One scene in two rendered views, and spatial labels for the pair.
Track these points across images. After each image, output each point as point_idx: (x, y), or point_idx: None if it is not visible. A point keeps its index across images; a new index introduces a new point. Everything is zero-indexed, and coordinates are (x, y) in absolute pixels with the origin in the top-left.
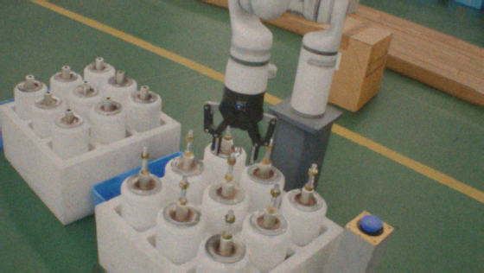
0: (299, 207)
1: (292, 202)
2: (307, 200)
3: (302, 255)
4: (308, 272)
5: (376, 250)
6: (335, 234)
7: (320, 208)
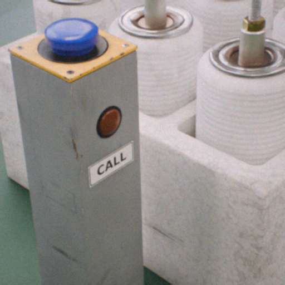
0: (215, 47)
1: (231, 41)
2: (239, 51)
3: (150, 126)
4: (160, 188)
5: (22, 78)
6: (235, 175)
7: (226, 73)
